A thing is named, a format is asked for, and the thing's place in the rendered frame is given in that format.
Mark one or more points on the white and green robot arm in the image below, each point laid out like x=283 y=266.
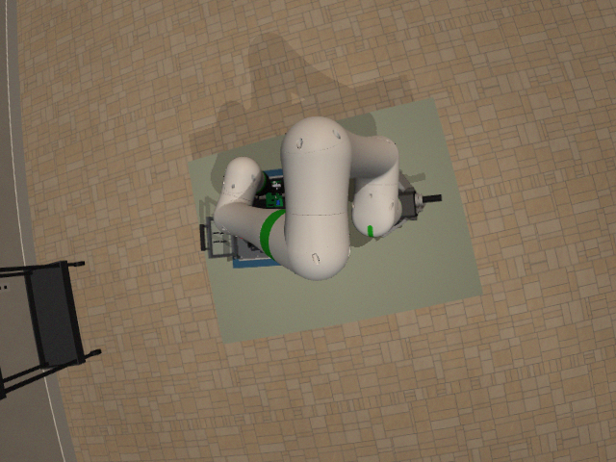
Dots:
x=312 y=238

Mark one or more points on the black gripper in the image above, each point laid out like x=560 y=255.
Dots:
x=275 y=189

